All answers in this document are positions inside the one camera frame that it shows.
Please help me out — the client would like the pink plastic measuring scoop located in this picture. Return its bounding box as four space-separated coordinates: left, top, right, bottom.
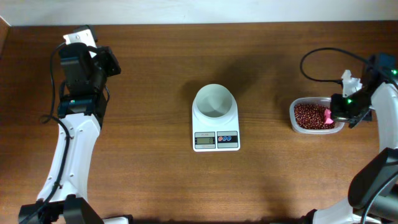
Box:
324 109 334 125

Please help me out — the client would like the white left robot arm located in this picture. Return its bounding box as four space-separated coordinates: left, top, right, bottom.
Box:
18 43 134 223

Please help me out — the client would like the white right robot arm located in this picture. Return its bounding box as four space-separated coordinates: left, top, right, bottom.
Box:
300 53 397 224

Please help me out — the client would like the white round bowl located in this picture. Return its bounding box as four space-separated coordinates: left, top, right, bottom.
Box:
192 84 238 123

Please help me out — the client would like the white digital kitchen scale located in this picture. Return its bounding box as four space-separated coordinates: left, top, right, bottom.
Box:
192 98 241 152

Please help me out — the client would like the clear container of red beans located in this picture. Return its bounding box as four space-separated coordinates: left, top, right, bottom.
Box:
289 97 344 134

